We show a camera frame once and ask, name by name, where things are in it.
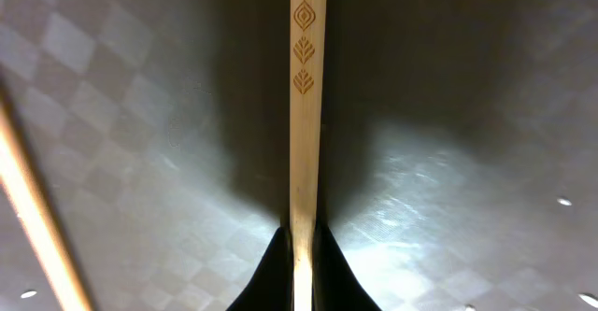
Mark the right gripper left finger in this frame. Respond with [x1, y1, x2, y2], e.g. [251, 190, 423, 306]
[227, 227, 293, 311]

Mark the brown serving tray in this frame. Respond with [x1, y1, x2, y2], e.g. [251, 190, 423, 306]
[1, 0, 597, 310]

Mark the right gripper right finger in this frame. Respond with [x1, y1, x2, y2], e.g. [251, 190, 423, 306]
[313, 224, 380, 311]

